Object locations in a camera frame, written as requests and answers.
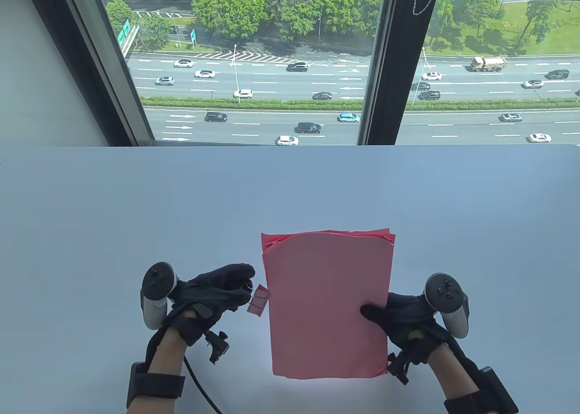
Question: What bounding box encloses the person's right hand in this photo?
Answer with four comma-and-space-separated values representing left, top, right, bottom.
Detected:
360, 292, 451, 365

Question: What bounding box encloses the person's left hand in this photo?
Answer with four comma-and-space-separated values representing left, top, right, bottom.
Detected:
163, 263, 256, 346

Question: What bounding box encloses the pink binder clip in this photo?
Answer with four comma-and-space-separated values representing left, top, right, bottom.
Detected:
242, 283, 271, 317

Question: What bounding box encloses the stack of pink paper sheets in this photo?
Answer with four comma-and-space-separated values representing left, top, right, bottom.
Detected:
261, 228, 396, 380

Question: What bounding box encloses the person's right forearm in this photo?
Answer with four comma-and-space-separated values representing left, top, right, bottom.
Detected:
426, 344, 481, 401

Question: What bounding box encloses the person's left forearm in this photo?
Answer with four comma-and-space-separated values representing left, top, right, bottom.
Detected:
147, 328, 189, 378

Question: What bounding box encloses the black and white right controller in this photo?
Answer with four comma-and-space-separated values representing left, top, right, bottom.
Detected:
424, 273, 469, 339

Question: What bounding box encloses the black and white controller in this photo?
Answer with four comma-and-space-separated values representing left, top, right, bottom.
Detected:
424, 273, 469, 339
140, 262, 178, 331

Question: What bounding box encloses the black and white left controller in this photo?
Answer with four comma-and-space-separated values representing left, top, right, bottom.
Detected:
140, 262, 178, 331

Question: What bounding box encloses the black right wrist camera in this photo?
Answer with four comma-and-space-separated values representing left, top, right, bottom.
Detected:
387, 351, 411, 385

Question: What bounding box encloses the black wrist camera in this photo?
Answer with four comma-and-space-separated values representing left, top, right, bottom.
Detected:
204, 330, 229, 365
387, 351, 411, 385

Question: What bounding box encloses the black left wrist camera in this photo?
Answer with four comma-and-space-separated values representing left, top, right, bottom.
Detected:
204, 330, 229, 365

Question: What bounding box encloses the black cable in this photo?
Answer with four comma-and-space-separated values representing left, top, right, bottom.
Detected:
183, 357, 222, 414
144, 328, 166, 369
449, 337, 481, 374

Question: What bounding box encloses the black left wrist strap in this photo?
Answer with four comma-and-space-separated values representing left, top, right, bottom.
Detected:
126, 362, 186, 410

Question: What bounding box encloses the black wrist strap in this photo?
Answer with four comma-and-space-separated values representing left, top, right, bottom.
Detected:
126, 362, 186, 410
444, 365, 519, 414

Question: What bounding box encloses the black right wrist strap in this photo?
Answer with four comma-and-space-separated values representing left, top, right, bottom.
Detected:
444, 365, 519, 414

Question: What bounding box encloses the dark window frame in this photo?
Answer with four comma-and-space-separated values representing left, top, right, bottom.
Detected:
27, 0, 580, 147

